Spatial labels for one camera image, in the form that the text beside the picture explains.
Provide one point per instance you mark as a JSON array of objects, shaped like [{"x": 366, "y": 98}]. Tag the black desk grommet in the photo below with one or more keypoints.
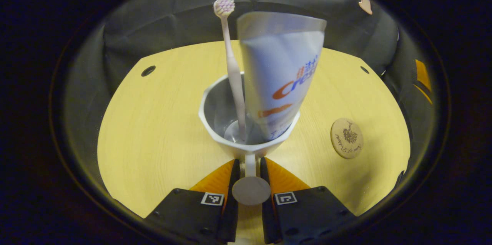
[
  {"x": 364, "y": 70},
  {"x": 148, "y": 70}
]

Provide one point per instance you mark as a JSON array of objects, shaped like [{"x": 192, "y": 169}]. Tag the pink toothbrush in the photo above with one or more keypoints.
[{"x": 232, "y": 68}]

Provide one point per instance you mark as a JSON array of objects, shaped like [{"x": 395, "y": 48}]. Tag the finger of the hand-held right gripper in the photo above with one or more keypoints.
[{"x": 423, "y": 74}]

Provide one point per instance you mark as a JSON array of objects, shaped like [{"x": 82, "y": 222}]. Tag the round wooden coaster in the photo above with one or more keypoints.
[{"x": 347, "y": 138}]

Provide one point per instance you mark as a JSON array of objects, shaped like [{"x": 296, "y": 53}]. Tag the black backdrop cloth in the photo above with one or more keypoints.
[{"x": 153, "y": 26}]

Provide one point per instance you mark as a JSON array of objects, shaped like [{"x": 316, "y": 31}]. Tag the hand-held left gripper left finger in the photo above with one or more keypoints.
[{"x": 232, "y": 214}]

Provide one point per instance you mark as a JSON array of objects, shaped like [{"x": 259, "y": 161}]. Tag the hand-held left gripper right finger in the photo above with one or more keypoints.
[{"x": 267, "y": 214}]

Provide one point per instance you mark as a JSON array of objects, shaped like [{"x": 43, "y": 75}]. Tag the white cup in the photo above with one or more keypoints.
[{"x": 250, "y": 149}]

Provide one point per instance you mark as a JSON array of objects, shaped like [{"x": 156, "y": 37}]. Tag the white toothpaste tube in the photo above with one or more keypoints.
[{"x": 276, "y": 68}]

